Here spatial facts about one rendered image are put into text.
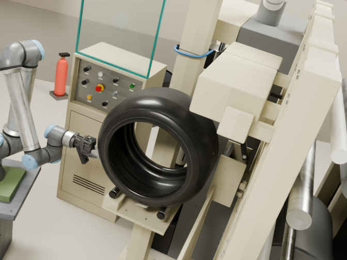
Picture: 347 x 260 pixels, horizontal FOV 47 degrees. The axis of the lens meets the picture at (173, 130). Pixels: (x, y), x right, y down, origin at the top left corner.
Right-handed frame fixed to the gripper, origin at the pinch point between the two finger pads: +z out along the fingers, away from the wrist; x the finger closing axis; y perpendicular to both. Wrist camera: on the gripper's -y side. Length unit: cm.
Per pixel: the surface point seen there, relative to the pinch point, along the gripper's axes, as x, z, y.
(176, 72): 25, 20, 50
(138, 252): 25, 26, -82
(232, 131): -48, 63, 66
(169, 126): -12, 33, 39
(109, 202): -11.7, 12.1, -17.4
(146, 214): -3.6, 31.6, -21.6
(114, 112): -9.7, 4.3, 33.9
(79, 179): 60, -44, -74
